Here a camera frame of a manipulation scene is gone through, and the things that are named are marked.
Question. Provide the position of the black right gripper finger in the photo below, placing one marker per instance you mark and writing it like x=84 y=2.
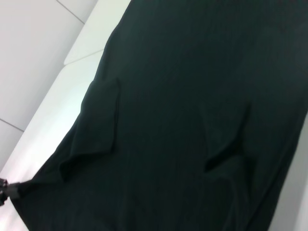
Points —
x=10 y=187
x=9 y=195

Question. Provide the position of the black t-shirt with pink print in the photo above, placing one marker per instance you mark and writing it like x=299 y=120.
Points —
x=180 y=108

